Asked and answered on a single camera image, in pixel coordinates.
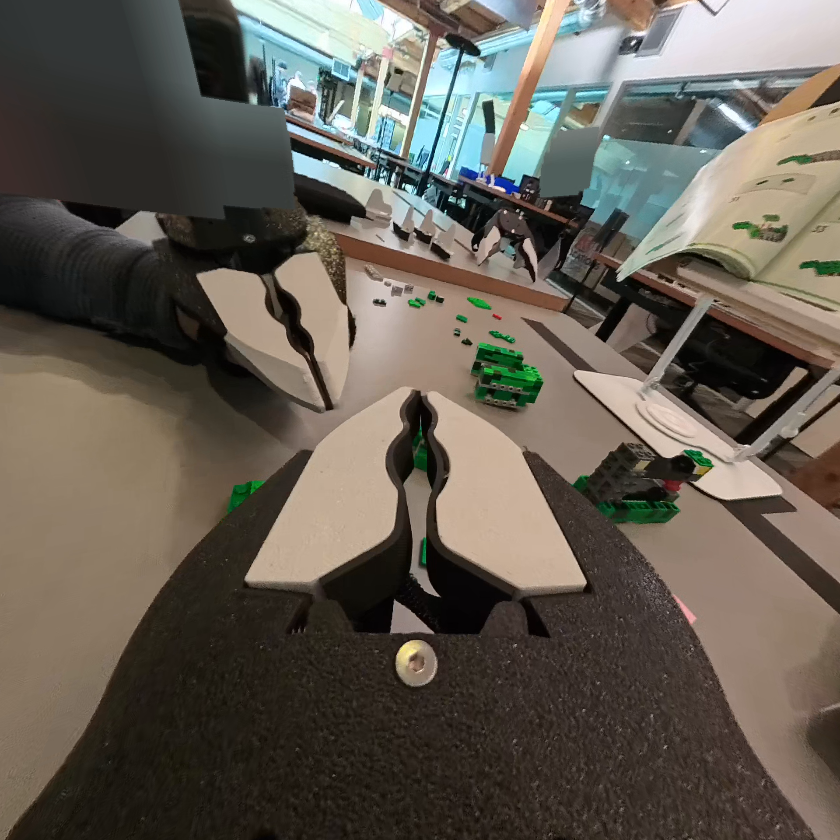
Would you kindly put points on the white book stand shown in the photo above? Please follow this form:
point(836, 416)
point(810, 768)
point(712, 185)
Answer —
point(656, 407)

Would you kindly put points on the black and white gripper tool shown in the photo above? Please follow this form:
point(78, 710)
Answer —
point(505, 226)

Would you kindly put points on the thin wooden post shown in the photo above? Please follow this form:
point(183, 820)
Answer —
point(420, 92)

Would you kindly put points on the wall vent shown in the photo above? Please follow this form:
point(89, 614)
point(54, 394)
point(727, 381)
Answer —
point(659, 33)

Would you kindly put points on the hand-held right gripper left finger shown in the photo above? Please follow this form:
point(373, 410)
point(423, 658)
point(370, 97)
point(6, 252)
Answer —
point(334, 499)

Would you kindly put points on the person's left forearm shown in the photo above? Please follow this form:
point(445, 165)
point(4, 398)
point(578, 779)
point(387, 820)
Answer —
point(79, 262)

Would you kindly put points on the green brick assembly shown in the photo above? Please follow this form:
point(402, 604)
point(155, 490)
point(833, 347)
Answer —
point(505, 377)

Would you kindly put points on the green brick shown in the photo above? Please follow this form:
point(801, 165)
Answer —
point(420, 453)
point(241, 495)

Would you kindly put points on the black office chair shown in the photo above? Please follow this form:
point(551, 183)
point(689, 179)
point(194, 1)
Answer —
point(735, 361)

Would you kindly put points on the wooden-edged side table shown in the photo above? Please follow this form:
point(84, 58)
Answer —
point(787, 328)

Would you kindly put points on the thick wooden post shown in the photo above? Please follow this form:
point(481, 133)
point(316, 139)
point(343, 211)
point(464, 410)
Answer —
point(529, 92)

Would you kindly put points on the grey black brick model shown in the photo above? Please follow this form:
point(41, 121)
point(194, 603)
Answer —
point(623, 479)

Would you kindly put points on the scattered small loose bricks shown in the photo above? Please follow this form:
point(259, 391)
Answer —
point(479, 302)

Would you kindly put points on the white wedge-shaped plate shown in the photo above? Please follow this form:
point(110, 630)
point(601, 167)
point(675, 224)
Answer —
point(405, 226)
point(426, 229)
point(374, 207)
point(446, 241)

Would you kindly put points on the grey desk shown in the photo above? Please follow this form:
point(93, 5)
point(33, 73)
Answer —
point(131, 459)

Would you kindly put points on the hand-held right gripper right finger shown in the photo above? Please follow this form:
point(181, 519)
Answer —
point(499, 512)

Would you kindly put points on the open instruction booklet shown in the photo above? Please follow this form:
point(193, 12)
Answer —
point(754, 190)

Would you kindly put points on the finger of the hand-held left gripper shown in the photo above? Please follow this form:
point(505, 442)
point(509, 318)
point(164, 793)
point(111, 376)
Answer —
point(325, 315)
point(253, 321)

